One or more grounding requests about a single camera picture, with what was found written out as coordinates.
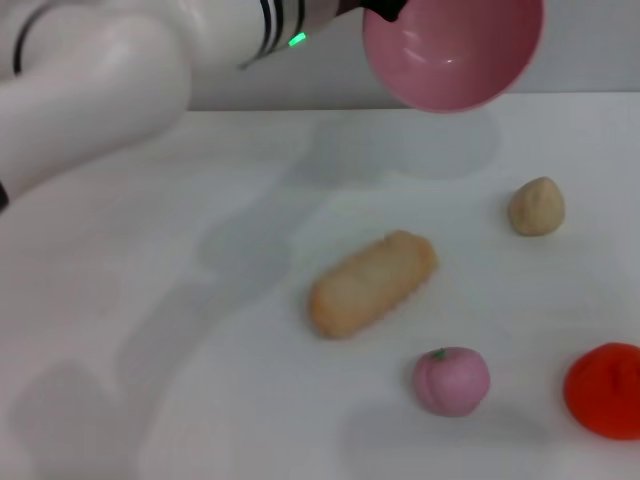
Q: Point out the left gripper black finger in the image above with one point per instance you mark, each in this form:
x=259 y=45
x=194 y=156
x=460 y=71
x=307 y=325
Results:
x=389 y=9

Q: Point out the pink plastic bowl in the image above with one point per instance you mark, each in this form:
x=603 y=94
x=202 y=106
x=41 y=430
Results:
x=450 y=55

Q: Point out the orange striped bread roll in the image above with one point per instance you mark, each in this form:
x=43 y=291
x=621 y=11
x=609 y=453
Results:
x=370 y=287

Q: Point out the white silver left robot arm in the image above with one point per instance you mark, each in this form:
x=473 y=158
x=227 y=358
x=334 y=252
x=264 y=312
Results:
x=100 y=75

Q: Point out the small beige bun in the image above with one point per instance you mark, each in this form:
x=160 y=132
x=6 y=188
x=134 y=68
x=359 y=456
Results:
x=537 y=207

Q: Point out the pink peach toy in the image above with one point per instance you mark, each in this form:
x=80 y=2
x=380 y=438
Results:
x=450 y=382

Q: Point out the red orange tangerine toy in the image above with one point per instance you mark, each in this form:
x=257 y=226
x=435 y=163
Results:
x=605 y=395

